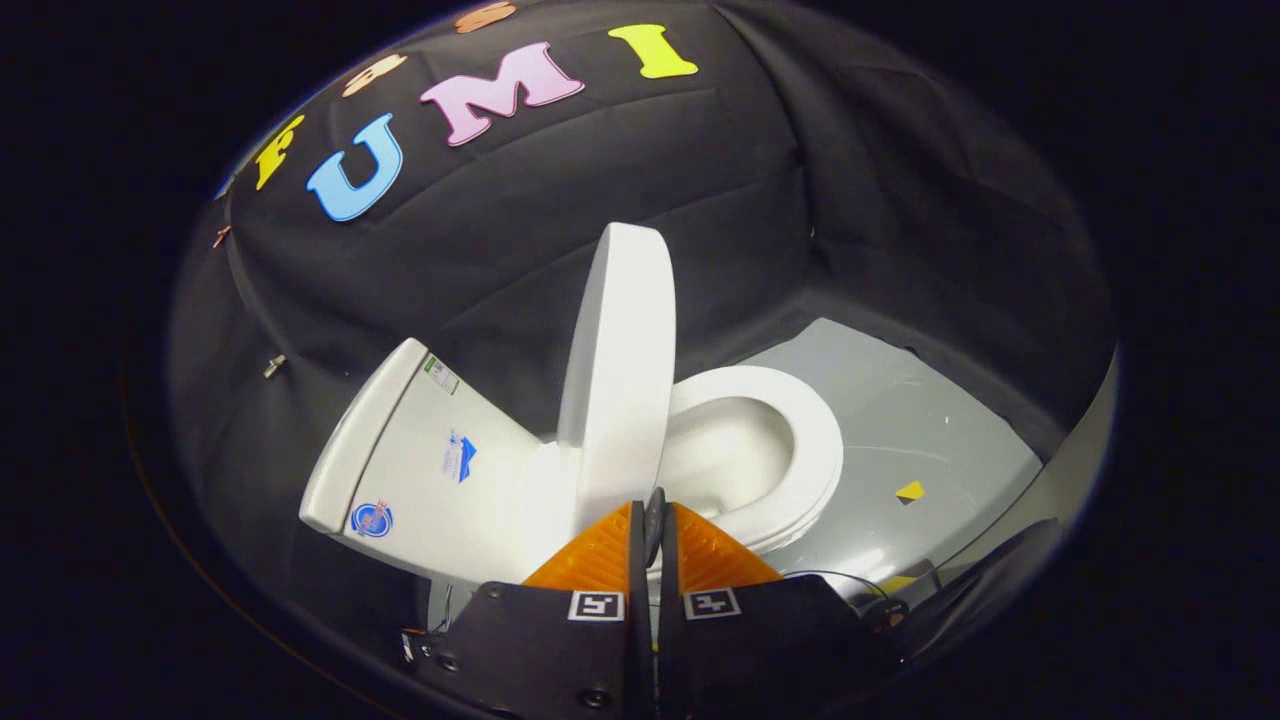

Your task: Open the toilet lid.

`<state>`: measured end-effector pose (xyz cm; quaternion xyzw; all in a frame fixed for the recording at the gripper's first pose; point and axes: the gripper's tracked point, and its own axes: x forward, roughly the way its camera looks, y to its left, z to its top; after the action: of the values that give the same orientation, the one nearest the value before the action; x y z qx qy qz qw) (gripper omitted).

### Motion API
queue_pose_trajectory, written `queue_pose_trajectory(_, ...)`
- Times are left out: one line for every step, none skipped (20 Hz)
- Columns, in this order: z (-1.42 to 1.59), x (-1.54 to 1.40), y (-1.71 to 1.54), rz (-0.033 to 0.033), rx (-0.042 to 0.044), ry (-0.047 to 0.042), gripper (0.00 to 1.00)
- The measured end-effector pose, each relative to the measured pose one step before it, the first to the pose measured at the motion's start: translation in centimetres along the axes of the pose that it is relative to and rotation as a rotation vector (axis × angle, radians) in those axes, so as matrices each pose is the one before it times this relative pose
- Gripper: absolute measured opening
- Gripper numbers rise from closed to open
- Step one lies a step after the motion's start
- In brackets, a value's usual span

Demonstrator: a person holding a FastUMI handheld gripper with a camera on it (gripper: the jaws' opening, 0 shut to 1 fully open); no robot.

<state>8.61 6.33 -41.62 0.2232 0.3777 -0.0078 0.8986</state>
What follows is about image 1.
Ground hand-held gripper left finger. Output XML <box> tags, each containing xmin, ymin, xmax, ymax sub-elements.
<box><xmin>405</xmin><ymin>487</ymin><xmax>663</xmax><ymax>720</ymax></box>

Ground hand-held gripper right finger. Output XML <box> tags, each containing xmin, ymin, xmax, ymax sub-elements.
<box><xmin>655</xmin><ymin>500</ymin><xmax>906</xmax><ymax>720</ymax></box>

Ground white toilet seat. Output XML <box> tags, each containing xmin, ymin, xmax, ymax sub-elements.
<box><xmin>660</xmin><ymin>365</ymin><xmax>844</xmax><ymax>556</ymax></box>

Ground white toilet tank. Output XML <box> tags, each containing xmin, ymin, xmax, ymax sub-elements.
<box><xmin>300</xmin><ymin>338</ymin><xmax>581</xmax><ymax>586</ymax></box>

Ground black backdrop cloth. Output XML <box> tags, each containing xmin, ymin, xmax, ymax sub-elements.
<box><xmin>165</xmin><ymin>0</ymin><xmax>1116</xmax><ymax>691</ymax></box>

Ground thin black cable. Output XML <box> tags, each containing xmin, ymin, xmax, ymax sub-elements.
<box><xmin>780</xmin><ymin>568</ymin><xmax>893</xmax><ymax>603</ymax></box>

